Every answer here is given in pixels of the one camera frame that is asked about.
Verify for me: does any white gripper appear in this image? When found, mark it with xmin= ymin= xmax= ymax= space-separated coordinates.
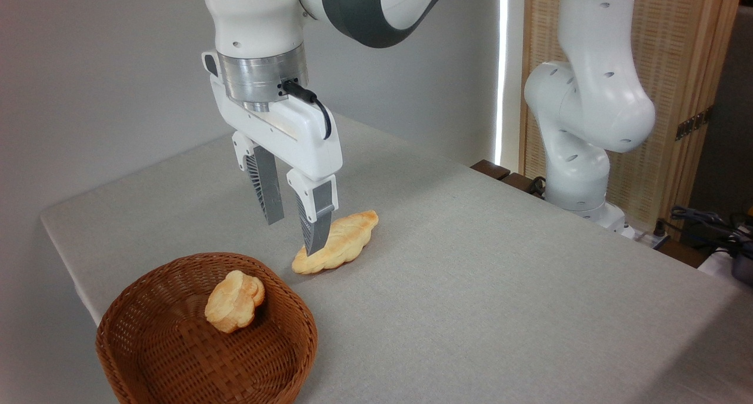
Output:
xmin=202 ymin=50 xmax=344 ymax=256

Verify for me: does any long golden bread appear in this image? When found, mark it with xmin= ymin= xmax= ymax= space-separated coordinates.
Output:
xmin=292 ymin=210 xmax=379 ymax=275

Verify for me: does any round golden bread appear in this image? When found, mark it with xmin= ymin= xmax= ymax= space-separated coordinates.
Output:
xmin=205 ymin=270 xmax=266 ymax=334

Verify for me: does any brown woven wicker basket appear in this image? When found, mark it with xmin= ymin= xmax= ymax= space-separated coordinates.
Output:
xmin=95 ymin=252 xmax=319 ymax=404

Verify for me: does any dark brown wooden block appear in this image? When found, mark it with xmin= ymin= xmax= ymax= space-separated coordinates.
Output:
xmin=470 ymin=159 xmax=511 ymax=182
xmin=501 ymin=172 xmax=545 ymax=198

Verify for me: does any grey tablecloth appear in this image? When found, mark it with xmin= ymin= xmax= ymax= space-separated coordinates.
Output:
xmin=40 ymin=113 xmax=753 ymax=404

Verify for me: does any dark metal screen hinge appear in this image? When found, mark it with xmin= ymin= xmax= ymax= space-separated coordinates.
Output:
xmin=675 ymin=106 xmax=713 ymax=142

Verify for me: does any wooden folding screen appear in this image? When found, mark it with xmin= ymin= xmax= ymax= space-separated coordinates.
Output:
xmin=519 ymin=0 xmax=745 ymax=240

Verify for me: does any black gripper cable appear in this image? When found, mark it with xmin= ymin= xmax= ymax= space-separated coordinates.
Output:
xmin=281 ymin=81 xmax=333 ymax=141

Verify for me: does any black cable bundle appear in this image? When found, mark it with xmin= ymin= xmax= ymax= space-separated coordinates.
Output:
xmin=656 ymin=205 xmax=753 ymax=259

